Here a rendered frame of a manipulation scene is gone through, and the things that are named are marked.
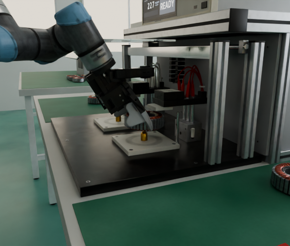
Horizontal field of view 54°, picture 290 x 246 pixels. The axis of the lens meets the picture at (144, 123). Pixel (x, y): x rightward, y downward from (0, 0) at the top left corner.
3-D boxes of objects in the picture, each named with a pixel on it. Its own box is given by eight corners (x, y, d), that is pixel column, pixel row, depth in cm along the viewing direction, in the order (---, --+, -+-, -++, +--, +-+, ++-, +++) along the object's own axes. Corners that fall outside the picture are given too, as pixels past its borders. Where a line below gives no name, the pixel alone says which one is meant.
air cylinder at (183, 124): (186, 142, 83) (187, 124, 82) (174, 135, 90) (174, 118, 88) (201, 140, 85) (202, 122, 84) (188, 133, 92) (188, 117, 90)
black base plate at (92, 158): (80, 197, 56) (80, 187, 56) (50, 123, 114) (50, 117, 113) (261, 162, 74) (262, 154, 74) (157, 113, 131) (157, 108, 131)
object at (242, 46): (243, 53, 65) (244, 39, 64) (141, 51, 120) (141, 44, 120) (249, 53, 66) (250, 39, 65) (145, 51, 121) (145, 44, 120)
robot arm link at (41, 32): (9, 37, 69) (38, 18, 64) (44, 38, 79) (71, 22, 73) (20, 68, 70) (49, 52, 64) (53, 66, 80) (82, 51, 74)
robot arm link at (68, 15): (61, 10, 71) (86, -5, 67) (85, 50, 76) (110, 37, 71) (43, 20, 65) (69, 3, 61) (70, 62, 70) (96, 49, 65)
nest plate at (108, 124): (104, 132, 94) (103, 128, 94) (93, 121, 107) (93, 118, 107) (145, 127, 100) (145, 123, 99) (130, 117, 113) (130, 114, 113)
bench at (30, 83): (28, 182, 228) (18, 89, 210) (25, 126, 393) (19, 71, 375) (153, 162, 270) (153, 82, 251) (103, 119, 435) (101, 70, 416)
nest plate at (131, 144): (128, 156, 72) (128, 151, 72) (111, 139, 86) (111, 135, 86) (179, 148, 78) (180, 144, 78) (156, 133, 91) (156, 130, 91)
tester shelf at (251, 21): (229, 31, 59) (230, 8, 58) (123, 40, 119) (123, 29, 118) (363, 35, 75) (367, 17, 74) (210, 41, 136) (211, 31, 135)
